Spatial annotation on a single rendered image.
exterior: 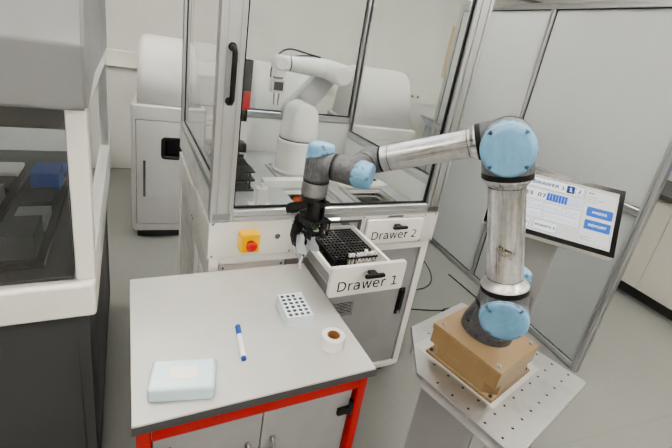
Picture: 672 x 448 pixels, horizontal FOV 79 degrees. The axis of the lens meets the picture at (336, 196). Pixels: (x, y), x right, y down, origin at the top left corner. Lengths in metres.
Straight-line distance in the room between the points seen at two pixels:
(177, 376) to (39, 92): 0.70
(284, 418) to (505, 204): 0.81
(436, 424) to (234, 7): 1.42
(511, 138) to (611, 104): 1.86
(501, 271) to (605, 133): 1.81
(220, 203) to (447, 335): 0.84
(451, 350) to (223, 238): 0.84
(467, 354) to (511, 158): 0.58
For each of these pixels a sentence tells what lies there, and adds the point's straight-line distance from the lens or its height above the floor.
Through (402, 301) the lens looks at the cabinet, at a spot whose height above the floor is 0.47.
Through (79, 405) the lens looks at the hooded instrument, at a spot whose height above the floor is 0.41.
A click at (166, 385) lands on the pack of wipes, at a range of 1.11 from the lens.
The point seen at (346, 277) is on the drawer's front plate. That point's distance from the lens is 1.36.
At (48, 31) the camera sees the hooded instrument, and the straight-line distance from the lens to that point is 1.09.
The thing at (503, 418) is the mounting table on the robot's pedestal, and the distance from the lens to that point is 1.28.
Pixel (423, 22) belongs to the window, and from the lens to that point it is 1.66.
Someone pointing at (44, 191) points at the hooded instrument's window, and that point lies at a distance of 1.18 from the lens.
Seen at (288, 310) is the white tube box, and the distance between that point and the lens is 1.34.
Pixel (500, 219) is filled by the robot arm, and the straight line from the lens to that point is 1.03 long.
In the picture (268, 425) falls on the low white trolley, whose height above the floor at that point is 0.61.
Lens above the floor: 1.59
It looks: 20 degrees down
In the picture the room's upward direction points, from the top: 10 degrees clockwise
